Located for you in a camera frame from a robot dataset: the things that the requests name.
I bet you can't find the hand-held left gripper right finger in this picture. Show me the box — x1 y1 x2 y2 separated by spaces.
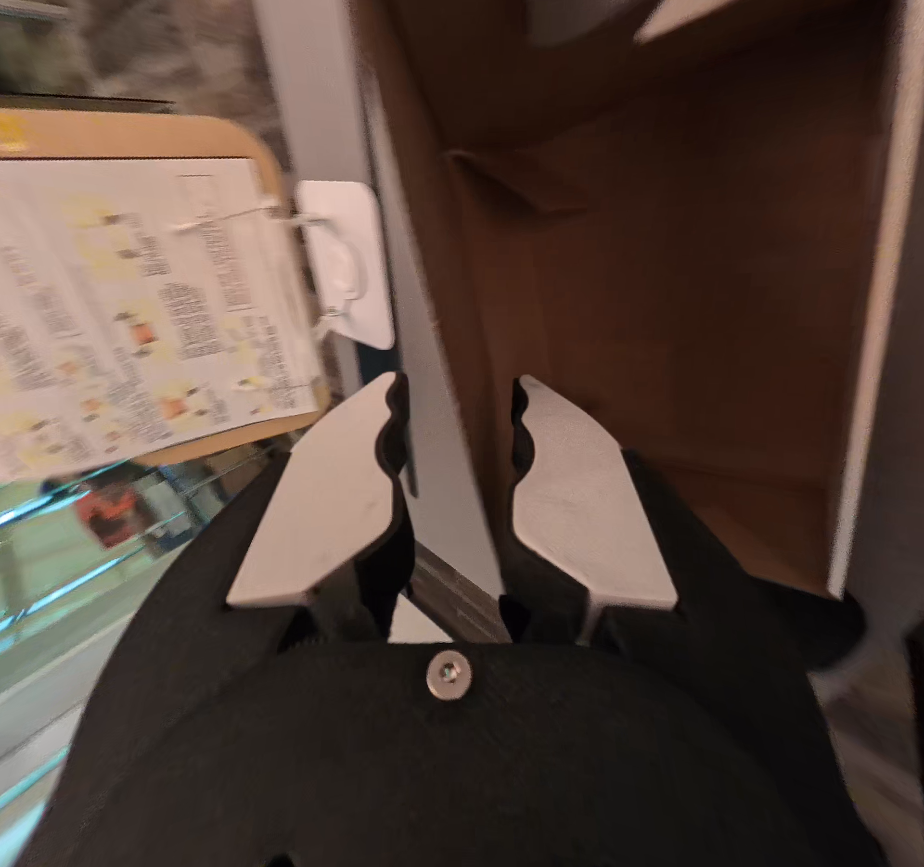
500 374 680 646

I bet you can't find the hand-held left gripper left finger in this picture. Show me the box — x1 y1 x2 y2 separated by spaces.
226 371 418 643

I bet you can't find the white cardboard mailer box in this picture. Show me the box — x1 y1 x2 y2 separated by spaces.
339 0 924 601

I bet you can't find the printed instruction sheet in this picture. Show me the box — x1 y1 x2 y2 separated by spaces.
0 156 322 482

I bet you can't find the wooden document stand white base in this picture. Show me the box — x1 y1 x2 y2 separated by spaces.
0 109 394 485

